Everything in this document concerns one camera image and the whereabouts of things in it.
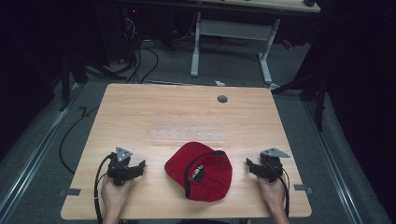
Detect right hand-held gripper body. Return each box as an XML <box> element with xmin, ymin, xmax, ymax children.
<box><xmin>259</xmin><ymin>147</ymin><xmax>291</xmax><ymax>184</ymax></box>

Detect grey tape piece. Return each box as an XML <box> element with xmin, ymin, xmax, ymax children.
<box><xmin>292</xmin><ymin>183</ymin><xmax>314</xmax><ymax>195</ymax></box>
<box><xmin>58</xmin><ymin>188</ymin><xmax>82</xmax><ymax>198</ymax></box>

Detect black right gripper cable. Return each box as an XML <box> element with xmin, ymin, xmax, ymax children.
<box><xmin>273</xmin><ymin>167</ymin><xmax>291</xmax><ymax>219</ymax></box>

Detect clear plastic strip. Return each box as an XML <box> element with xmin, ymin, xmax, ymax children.
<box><xmin>148</xmin><ymin>119</ymin><xmax>229</xmax><ymax>145</ymax></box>

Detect metal floor rail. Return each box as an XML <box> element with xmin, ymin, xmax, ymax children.
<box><xmin>0</xmin><ymin>82</ymin><xmax>86</xmax><ymax>218</ymax></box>
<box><xmin>302</xmin><ymin>99</ymin><xmax>366</xmax><ymax>224</ymax></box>

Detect black floor cable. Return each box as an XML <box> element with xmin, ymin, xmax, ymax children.
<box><xmin>58</xmin><ymin>105</ymin><xmax>101</xmax><ymax>175</ymax></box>

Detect black tripod stand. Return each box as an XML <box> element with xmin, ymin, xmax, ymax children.
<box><xmin>270</xmin><ymin>69</ymin><xmax>330</xmax><ymax>133</ymax></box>

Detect white-legged desk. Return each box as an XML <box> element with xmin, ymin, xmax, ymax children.
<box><xmin>118</xmin><ymin>0</ymin><xmax>322</xmax><ymax>86</ymax></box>

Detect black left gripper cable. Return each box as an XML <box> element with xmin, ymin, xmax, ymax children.
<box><xmin>93</xmin><ymin>153</ymin><xmax>114</xmax><ymax>224</ymax></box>

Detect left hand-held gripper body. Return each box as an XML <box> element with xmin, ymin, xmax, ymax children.
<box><xmin>106</xmin><ymin>147</ymin><xmax>135</xmax><ymax>187</ymax></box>

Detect red baseball cap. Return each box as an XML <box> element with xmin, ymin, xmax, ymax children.
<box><xmin>163</xmin><ymin>141</ymin><xmax>233</xmax><ymax>203</ymax></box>

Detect person's right hand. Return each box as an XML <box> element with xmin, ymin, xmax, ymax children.
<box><xmin>257</xmin><ymin>175</ymin><xmax>287</xmax><ymax>216</ymax></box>

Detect bundle of black cables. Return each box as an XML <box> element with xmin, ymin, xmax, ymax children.
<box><xmin>115</xmin><ymin>7</ymin><xmax>161</xmax><ymax>85</ymax></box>

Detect person's left hand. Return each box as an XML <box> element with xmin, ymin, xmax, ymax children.
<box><xmin>100</xmin><ymin>174</ymin><xmax>135</xmax><ymax>217</ymax></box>

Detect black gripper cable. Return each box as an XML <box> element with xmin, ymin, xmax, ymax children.
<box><xmin>93</xmin><ymin>153</ymin><xmax>114</xmax><ymax>224</ymax></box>
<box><xmin>273</xmin><ymin>167</ymin><xmax>291</xmax><ymax>219</ymax></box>

